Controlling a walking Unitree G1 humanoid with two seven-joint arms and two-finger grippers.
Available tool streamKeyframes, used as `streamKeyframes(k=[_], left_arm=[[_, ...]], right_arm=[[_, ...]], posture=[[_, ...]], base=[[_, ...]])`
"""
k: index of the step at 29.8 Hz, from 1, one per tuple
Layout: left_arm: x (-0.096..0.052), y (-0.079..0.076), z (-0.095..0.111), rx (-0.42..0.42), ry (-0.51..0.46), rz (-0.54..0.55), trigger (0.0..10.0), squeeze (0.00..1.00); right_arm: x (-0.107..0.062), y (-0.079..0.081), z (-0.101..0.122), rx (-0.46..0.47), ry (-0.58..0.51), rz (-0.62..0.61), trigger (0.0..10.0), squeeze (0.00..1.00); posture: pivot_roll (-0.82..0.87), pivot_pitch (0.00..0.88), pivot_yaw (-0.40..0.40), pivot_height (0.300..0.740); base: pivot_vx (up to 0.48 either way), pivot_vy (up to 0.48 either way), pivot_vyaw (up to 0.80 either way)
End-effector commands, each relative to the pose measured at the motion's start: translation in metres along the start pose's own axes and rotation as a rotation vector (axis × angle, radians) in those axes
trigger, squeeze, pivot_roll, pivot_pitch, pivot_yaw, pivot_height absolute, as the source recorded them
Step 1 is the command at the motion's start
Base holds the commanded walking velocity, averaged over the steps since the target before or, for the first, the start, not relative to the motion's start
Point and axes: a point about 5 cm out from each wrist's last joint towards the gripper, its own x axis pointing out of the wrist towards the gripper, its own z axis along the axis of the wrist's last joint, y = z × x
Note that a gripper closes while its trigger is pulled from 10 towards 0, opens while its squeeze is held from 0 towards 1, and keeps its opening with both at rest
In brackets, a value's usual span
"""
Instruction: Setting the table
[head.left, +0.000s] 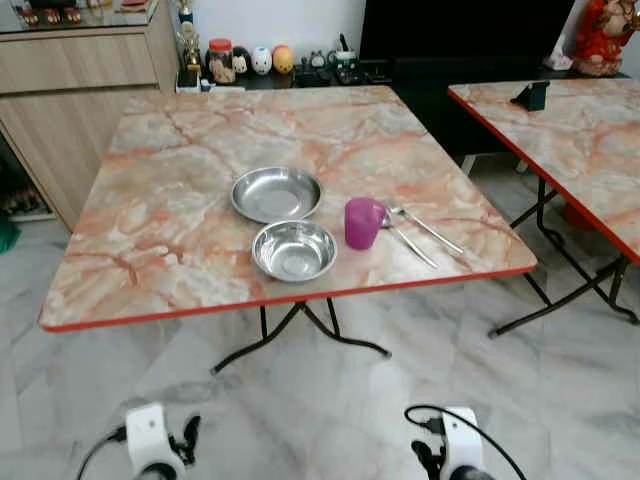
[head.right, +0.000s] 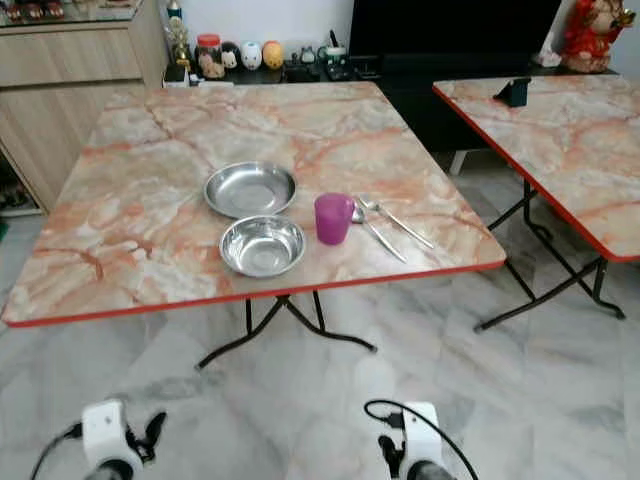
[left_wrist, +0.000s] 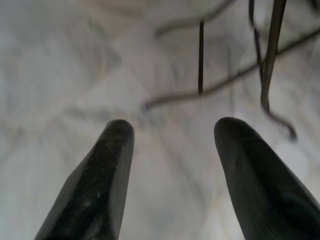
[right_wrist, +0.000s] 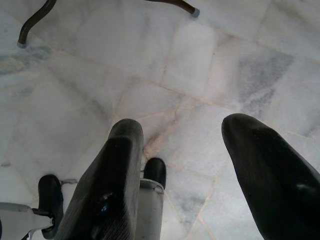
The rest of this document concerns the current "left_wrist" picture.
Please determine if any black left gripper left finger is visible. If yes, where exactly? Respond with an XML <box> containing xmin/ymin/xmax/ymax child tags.
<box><xmin>33</xmin><ymin>119</ymin><xmax>135</xmax><ymax>240</ymax></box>

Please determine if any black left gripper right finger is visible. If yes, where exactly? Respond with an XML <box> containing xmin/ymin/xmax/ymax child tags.
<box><xmin>213</xmin><ymin>116</ymin><xmax>320</xmax><ymax>240</ymax></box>

